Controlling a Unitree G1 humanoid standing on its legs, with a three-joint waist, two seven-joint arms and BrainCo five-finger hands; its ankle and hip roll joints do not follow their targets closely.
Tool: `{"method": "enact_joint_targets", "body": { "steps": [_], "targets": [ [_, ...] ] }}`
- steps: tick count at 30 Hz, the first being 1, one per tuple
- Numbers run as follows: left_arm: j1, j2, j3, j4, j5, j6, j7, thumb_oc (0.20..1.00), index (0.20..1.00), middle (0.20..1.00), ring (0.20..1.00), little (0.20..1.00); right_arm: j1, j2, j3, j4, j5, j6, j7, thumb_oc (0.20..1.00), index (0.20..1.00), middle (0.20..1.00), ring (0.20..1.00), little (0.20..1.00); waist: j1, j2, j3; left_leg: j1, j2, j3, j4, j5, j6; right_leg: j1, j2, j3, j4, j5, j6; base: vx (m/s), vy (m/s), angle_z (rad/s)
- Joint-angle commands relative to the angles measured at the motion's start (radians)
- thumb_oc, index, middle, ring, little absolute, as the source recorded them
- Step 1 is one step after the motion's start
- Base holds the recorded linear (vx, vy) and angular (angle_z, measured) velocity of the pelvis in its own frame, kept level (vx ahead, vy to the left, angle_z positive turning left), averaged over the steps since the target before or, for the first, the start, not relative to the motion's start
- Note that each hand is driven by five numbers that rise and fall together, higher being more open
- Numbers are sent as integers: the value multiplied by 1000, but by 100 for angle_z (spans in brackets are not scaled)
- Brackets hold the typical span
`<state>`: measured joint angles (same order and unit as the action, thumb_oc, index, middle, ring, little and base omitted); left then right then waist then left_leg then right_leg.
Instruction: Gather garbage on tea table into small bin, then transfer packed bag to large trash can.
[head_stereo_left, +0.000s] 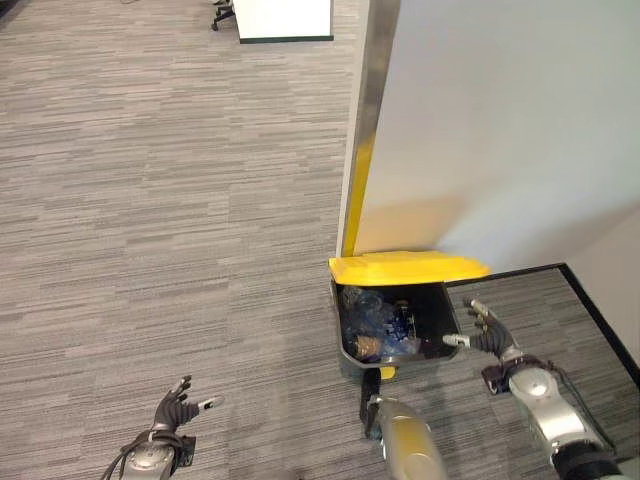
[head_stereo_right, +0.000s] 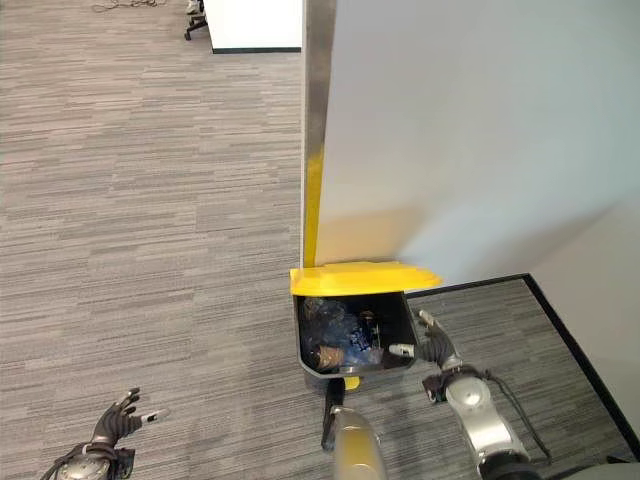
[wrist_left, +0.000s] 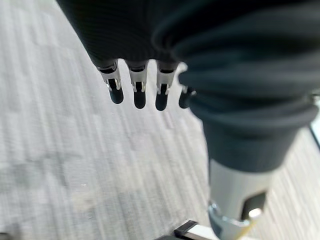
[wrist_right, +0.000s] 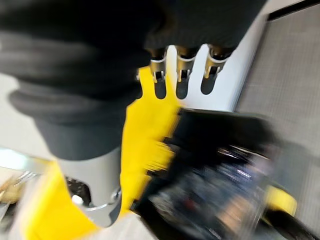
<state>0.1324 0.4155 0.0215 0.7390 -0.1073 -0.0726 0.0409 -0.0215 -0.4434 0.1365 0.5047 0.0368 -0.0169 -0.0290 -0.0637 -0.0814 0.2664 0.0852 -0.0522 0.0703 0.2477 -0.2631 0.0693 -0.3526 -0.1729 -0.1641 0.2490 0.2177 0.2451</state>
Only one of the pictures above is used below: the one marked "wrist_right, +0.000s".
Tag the grey fabric panel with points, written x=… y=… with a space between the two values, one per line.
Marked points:
x=285 y=82

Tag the white cabinet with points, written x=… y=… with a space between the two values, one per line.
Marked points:
x=225 y=95

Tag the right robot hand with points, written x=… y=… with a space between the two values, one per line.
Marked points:
x=75 y=62

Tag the black garbage bag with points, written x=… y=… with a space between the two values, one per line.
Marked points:
x=220 y=155

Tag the golden metal rack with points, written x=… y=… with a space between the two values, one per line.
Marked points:
x=15 y=185

